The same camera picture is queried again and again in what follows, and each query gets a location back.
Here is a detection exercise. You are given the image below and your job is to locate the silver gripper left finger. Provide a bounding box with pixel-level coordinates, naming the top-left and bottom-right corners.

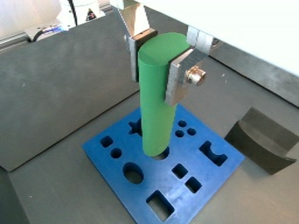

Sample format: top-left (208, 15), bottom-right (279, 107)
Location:
top-left (109, 0), bottom-right (157, 82)

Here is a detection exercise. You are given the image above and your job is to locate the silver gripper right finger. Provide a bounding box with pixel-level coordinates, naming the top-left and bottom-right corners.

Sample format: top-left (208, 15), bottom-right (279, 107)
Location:
top-left (164, 26), bottom-right (220, 106)

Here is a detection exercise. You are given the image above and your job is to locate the green oval peg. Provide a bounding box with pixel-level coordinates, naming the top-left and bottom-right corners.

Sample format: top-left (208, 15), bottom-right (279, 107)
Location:
top-left (137, 32), bottom-right (188, 157)

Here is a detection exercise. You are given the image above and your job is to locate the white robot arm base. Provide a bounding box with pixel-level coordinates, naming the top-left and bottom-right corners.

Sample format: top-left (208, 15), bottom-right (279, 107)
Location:
top-left (24, 0), bottom-right (105, 42)

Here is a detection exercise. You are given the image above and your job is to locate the dark grey curved block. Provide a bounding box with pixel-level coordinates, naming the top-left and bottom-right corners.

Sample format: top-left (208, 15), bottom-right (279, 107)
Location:
top-left (226, 108), bottom-right (299, 175)

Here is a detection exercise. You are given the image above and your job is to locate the blue shape sorter block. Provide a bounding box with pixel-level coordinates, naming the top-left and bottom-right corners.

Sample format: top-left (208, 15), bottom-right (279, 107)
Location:
top-left (83, 106), bottom-right (244, 224)

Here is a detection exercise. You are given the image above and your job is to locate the black cable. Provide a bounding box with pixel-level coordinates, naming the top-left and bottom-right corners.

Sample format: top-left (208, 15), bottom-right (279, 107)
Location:
top-left (32, 0), bottom-right (80, 42)

